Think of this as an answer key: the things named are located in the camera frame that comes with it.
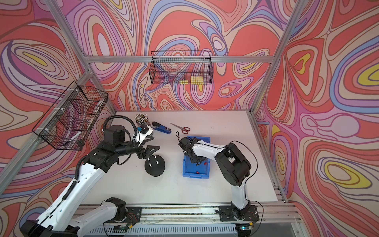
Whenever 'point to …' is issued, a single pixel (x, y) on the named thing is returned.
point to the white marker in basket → (72, 137)
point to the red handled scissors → (184, 130)
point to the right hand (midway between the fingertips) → (202, 160)
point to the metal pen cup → (142, 118)
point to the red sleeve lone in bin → (197, 172)
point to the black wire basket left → (68, 122)
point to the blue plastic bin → (192, 170)
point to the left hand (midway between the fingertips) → (156, 142)
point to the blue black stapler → (157, 126)
